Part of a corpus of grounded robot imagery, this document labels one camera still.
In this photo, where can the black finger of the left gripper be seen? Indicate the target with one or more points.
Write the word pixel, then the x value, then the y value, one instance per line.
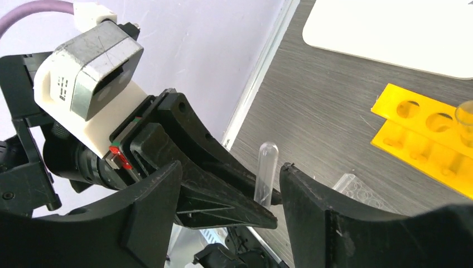
pixel 216 189

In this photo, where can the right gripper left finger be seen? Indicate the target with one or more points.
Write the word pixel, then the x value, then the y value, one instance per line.
pixel 130 228

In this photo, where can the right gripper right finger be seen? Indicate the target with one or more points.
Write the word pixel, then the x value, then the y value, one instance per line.
pixel 329 229

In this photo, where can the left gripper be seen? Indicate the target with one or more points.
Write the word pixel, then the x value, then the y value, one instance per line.
pixel 42 147

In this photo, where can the clear glass test tube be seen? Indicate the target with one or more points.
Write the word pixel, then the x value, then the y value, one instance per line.
pixel 463 117

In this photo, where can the clear well plate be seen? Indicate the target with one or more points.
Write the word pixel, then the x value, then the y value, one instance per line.
pixel 351 186

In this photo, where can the yellow test tube rack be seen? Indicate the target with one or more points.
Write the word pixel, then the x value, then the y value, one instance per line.
pixel 423 133

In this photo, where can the white flat tray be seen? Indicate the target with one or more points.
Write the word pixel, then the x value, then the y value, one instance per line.
pixel 430 36

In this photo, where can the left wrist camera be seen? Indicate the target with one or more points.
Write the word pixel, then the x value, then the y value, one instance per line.
pixel 86 83

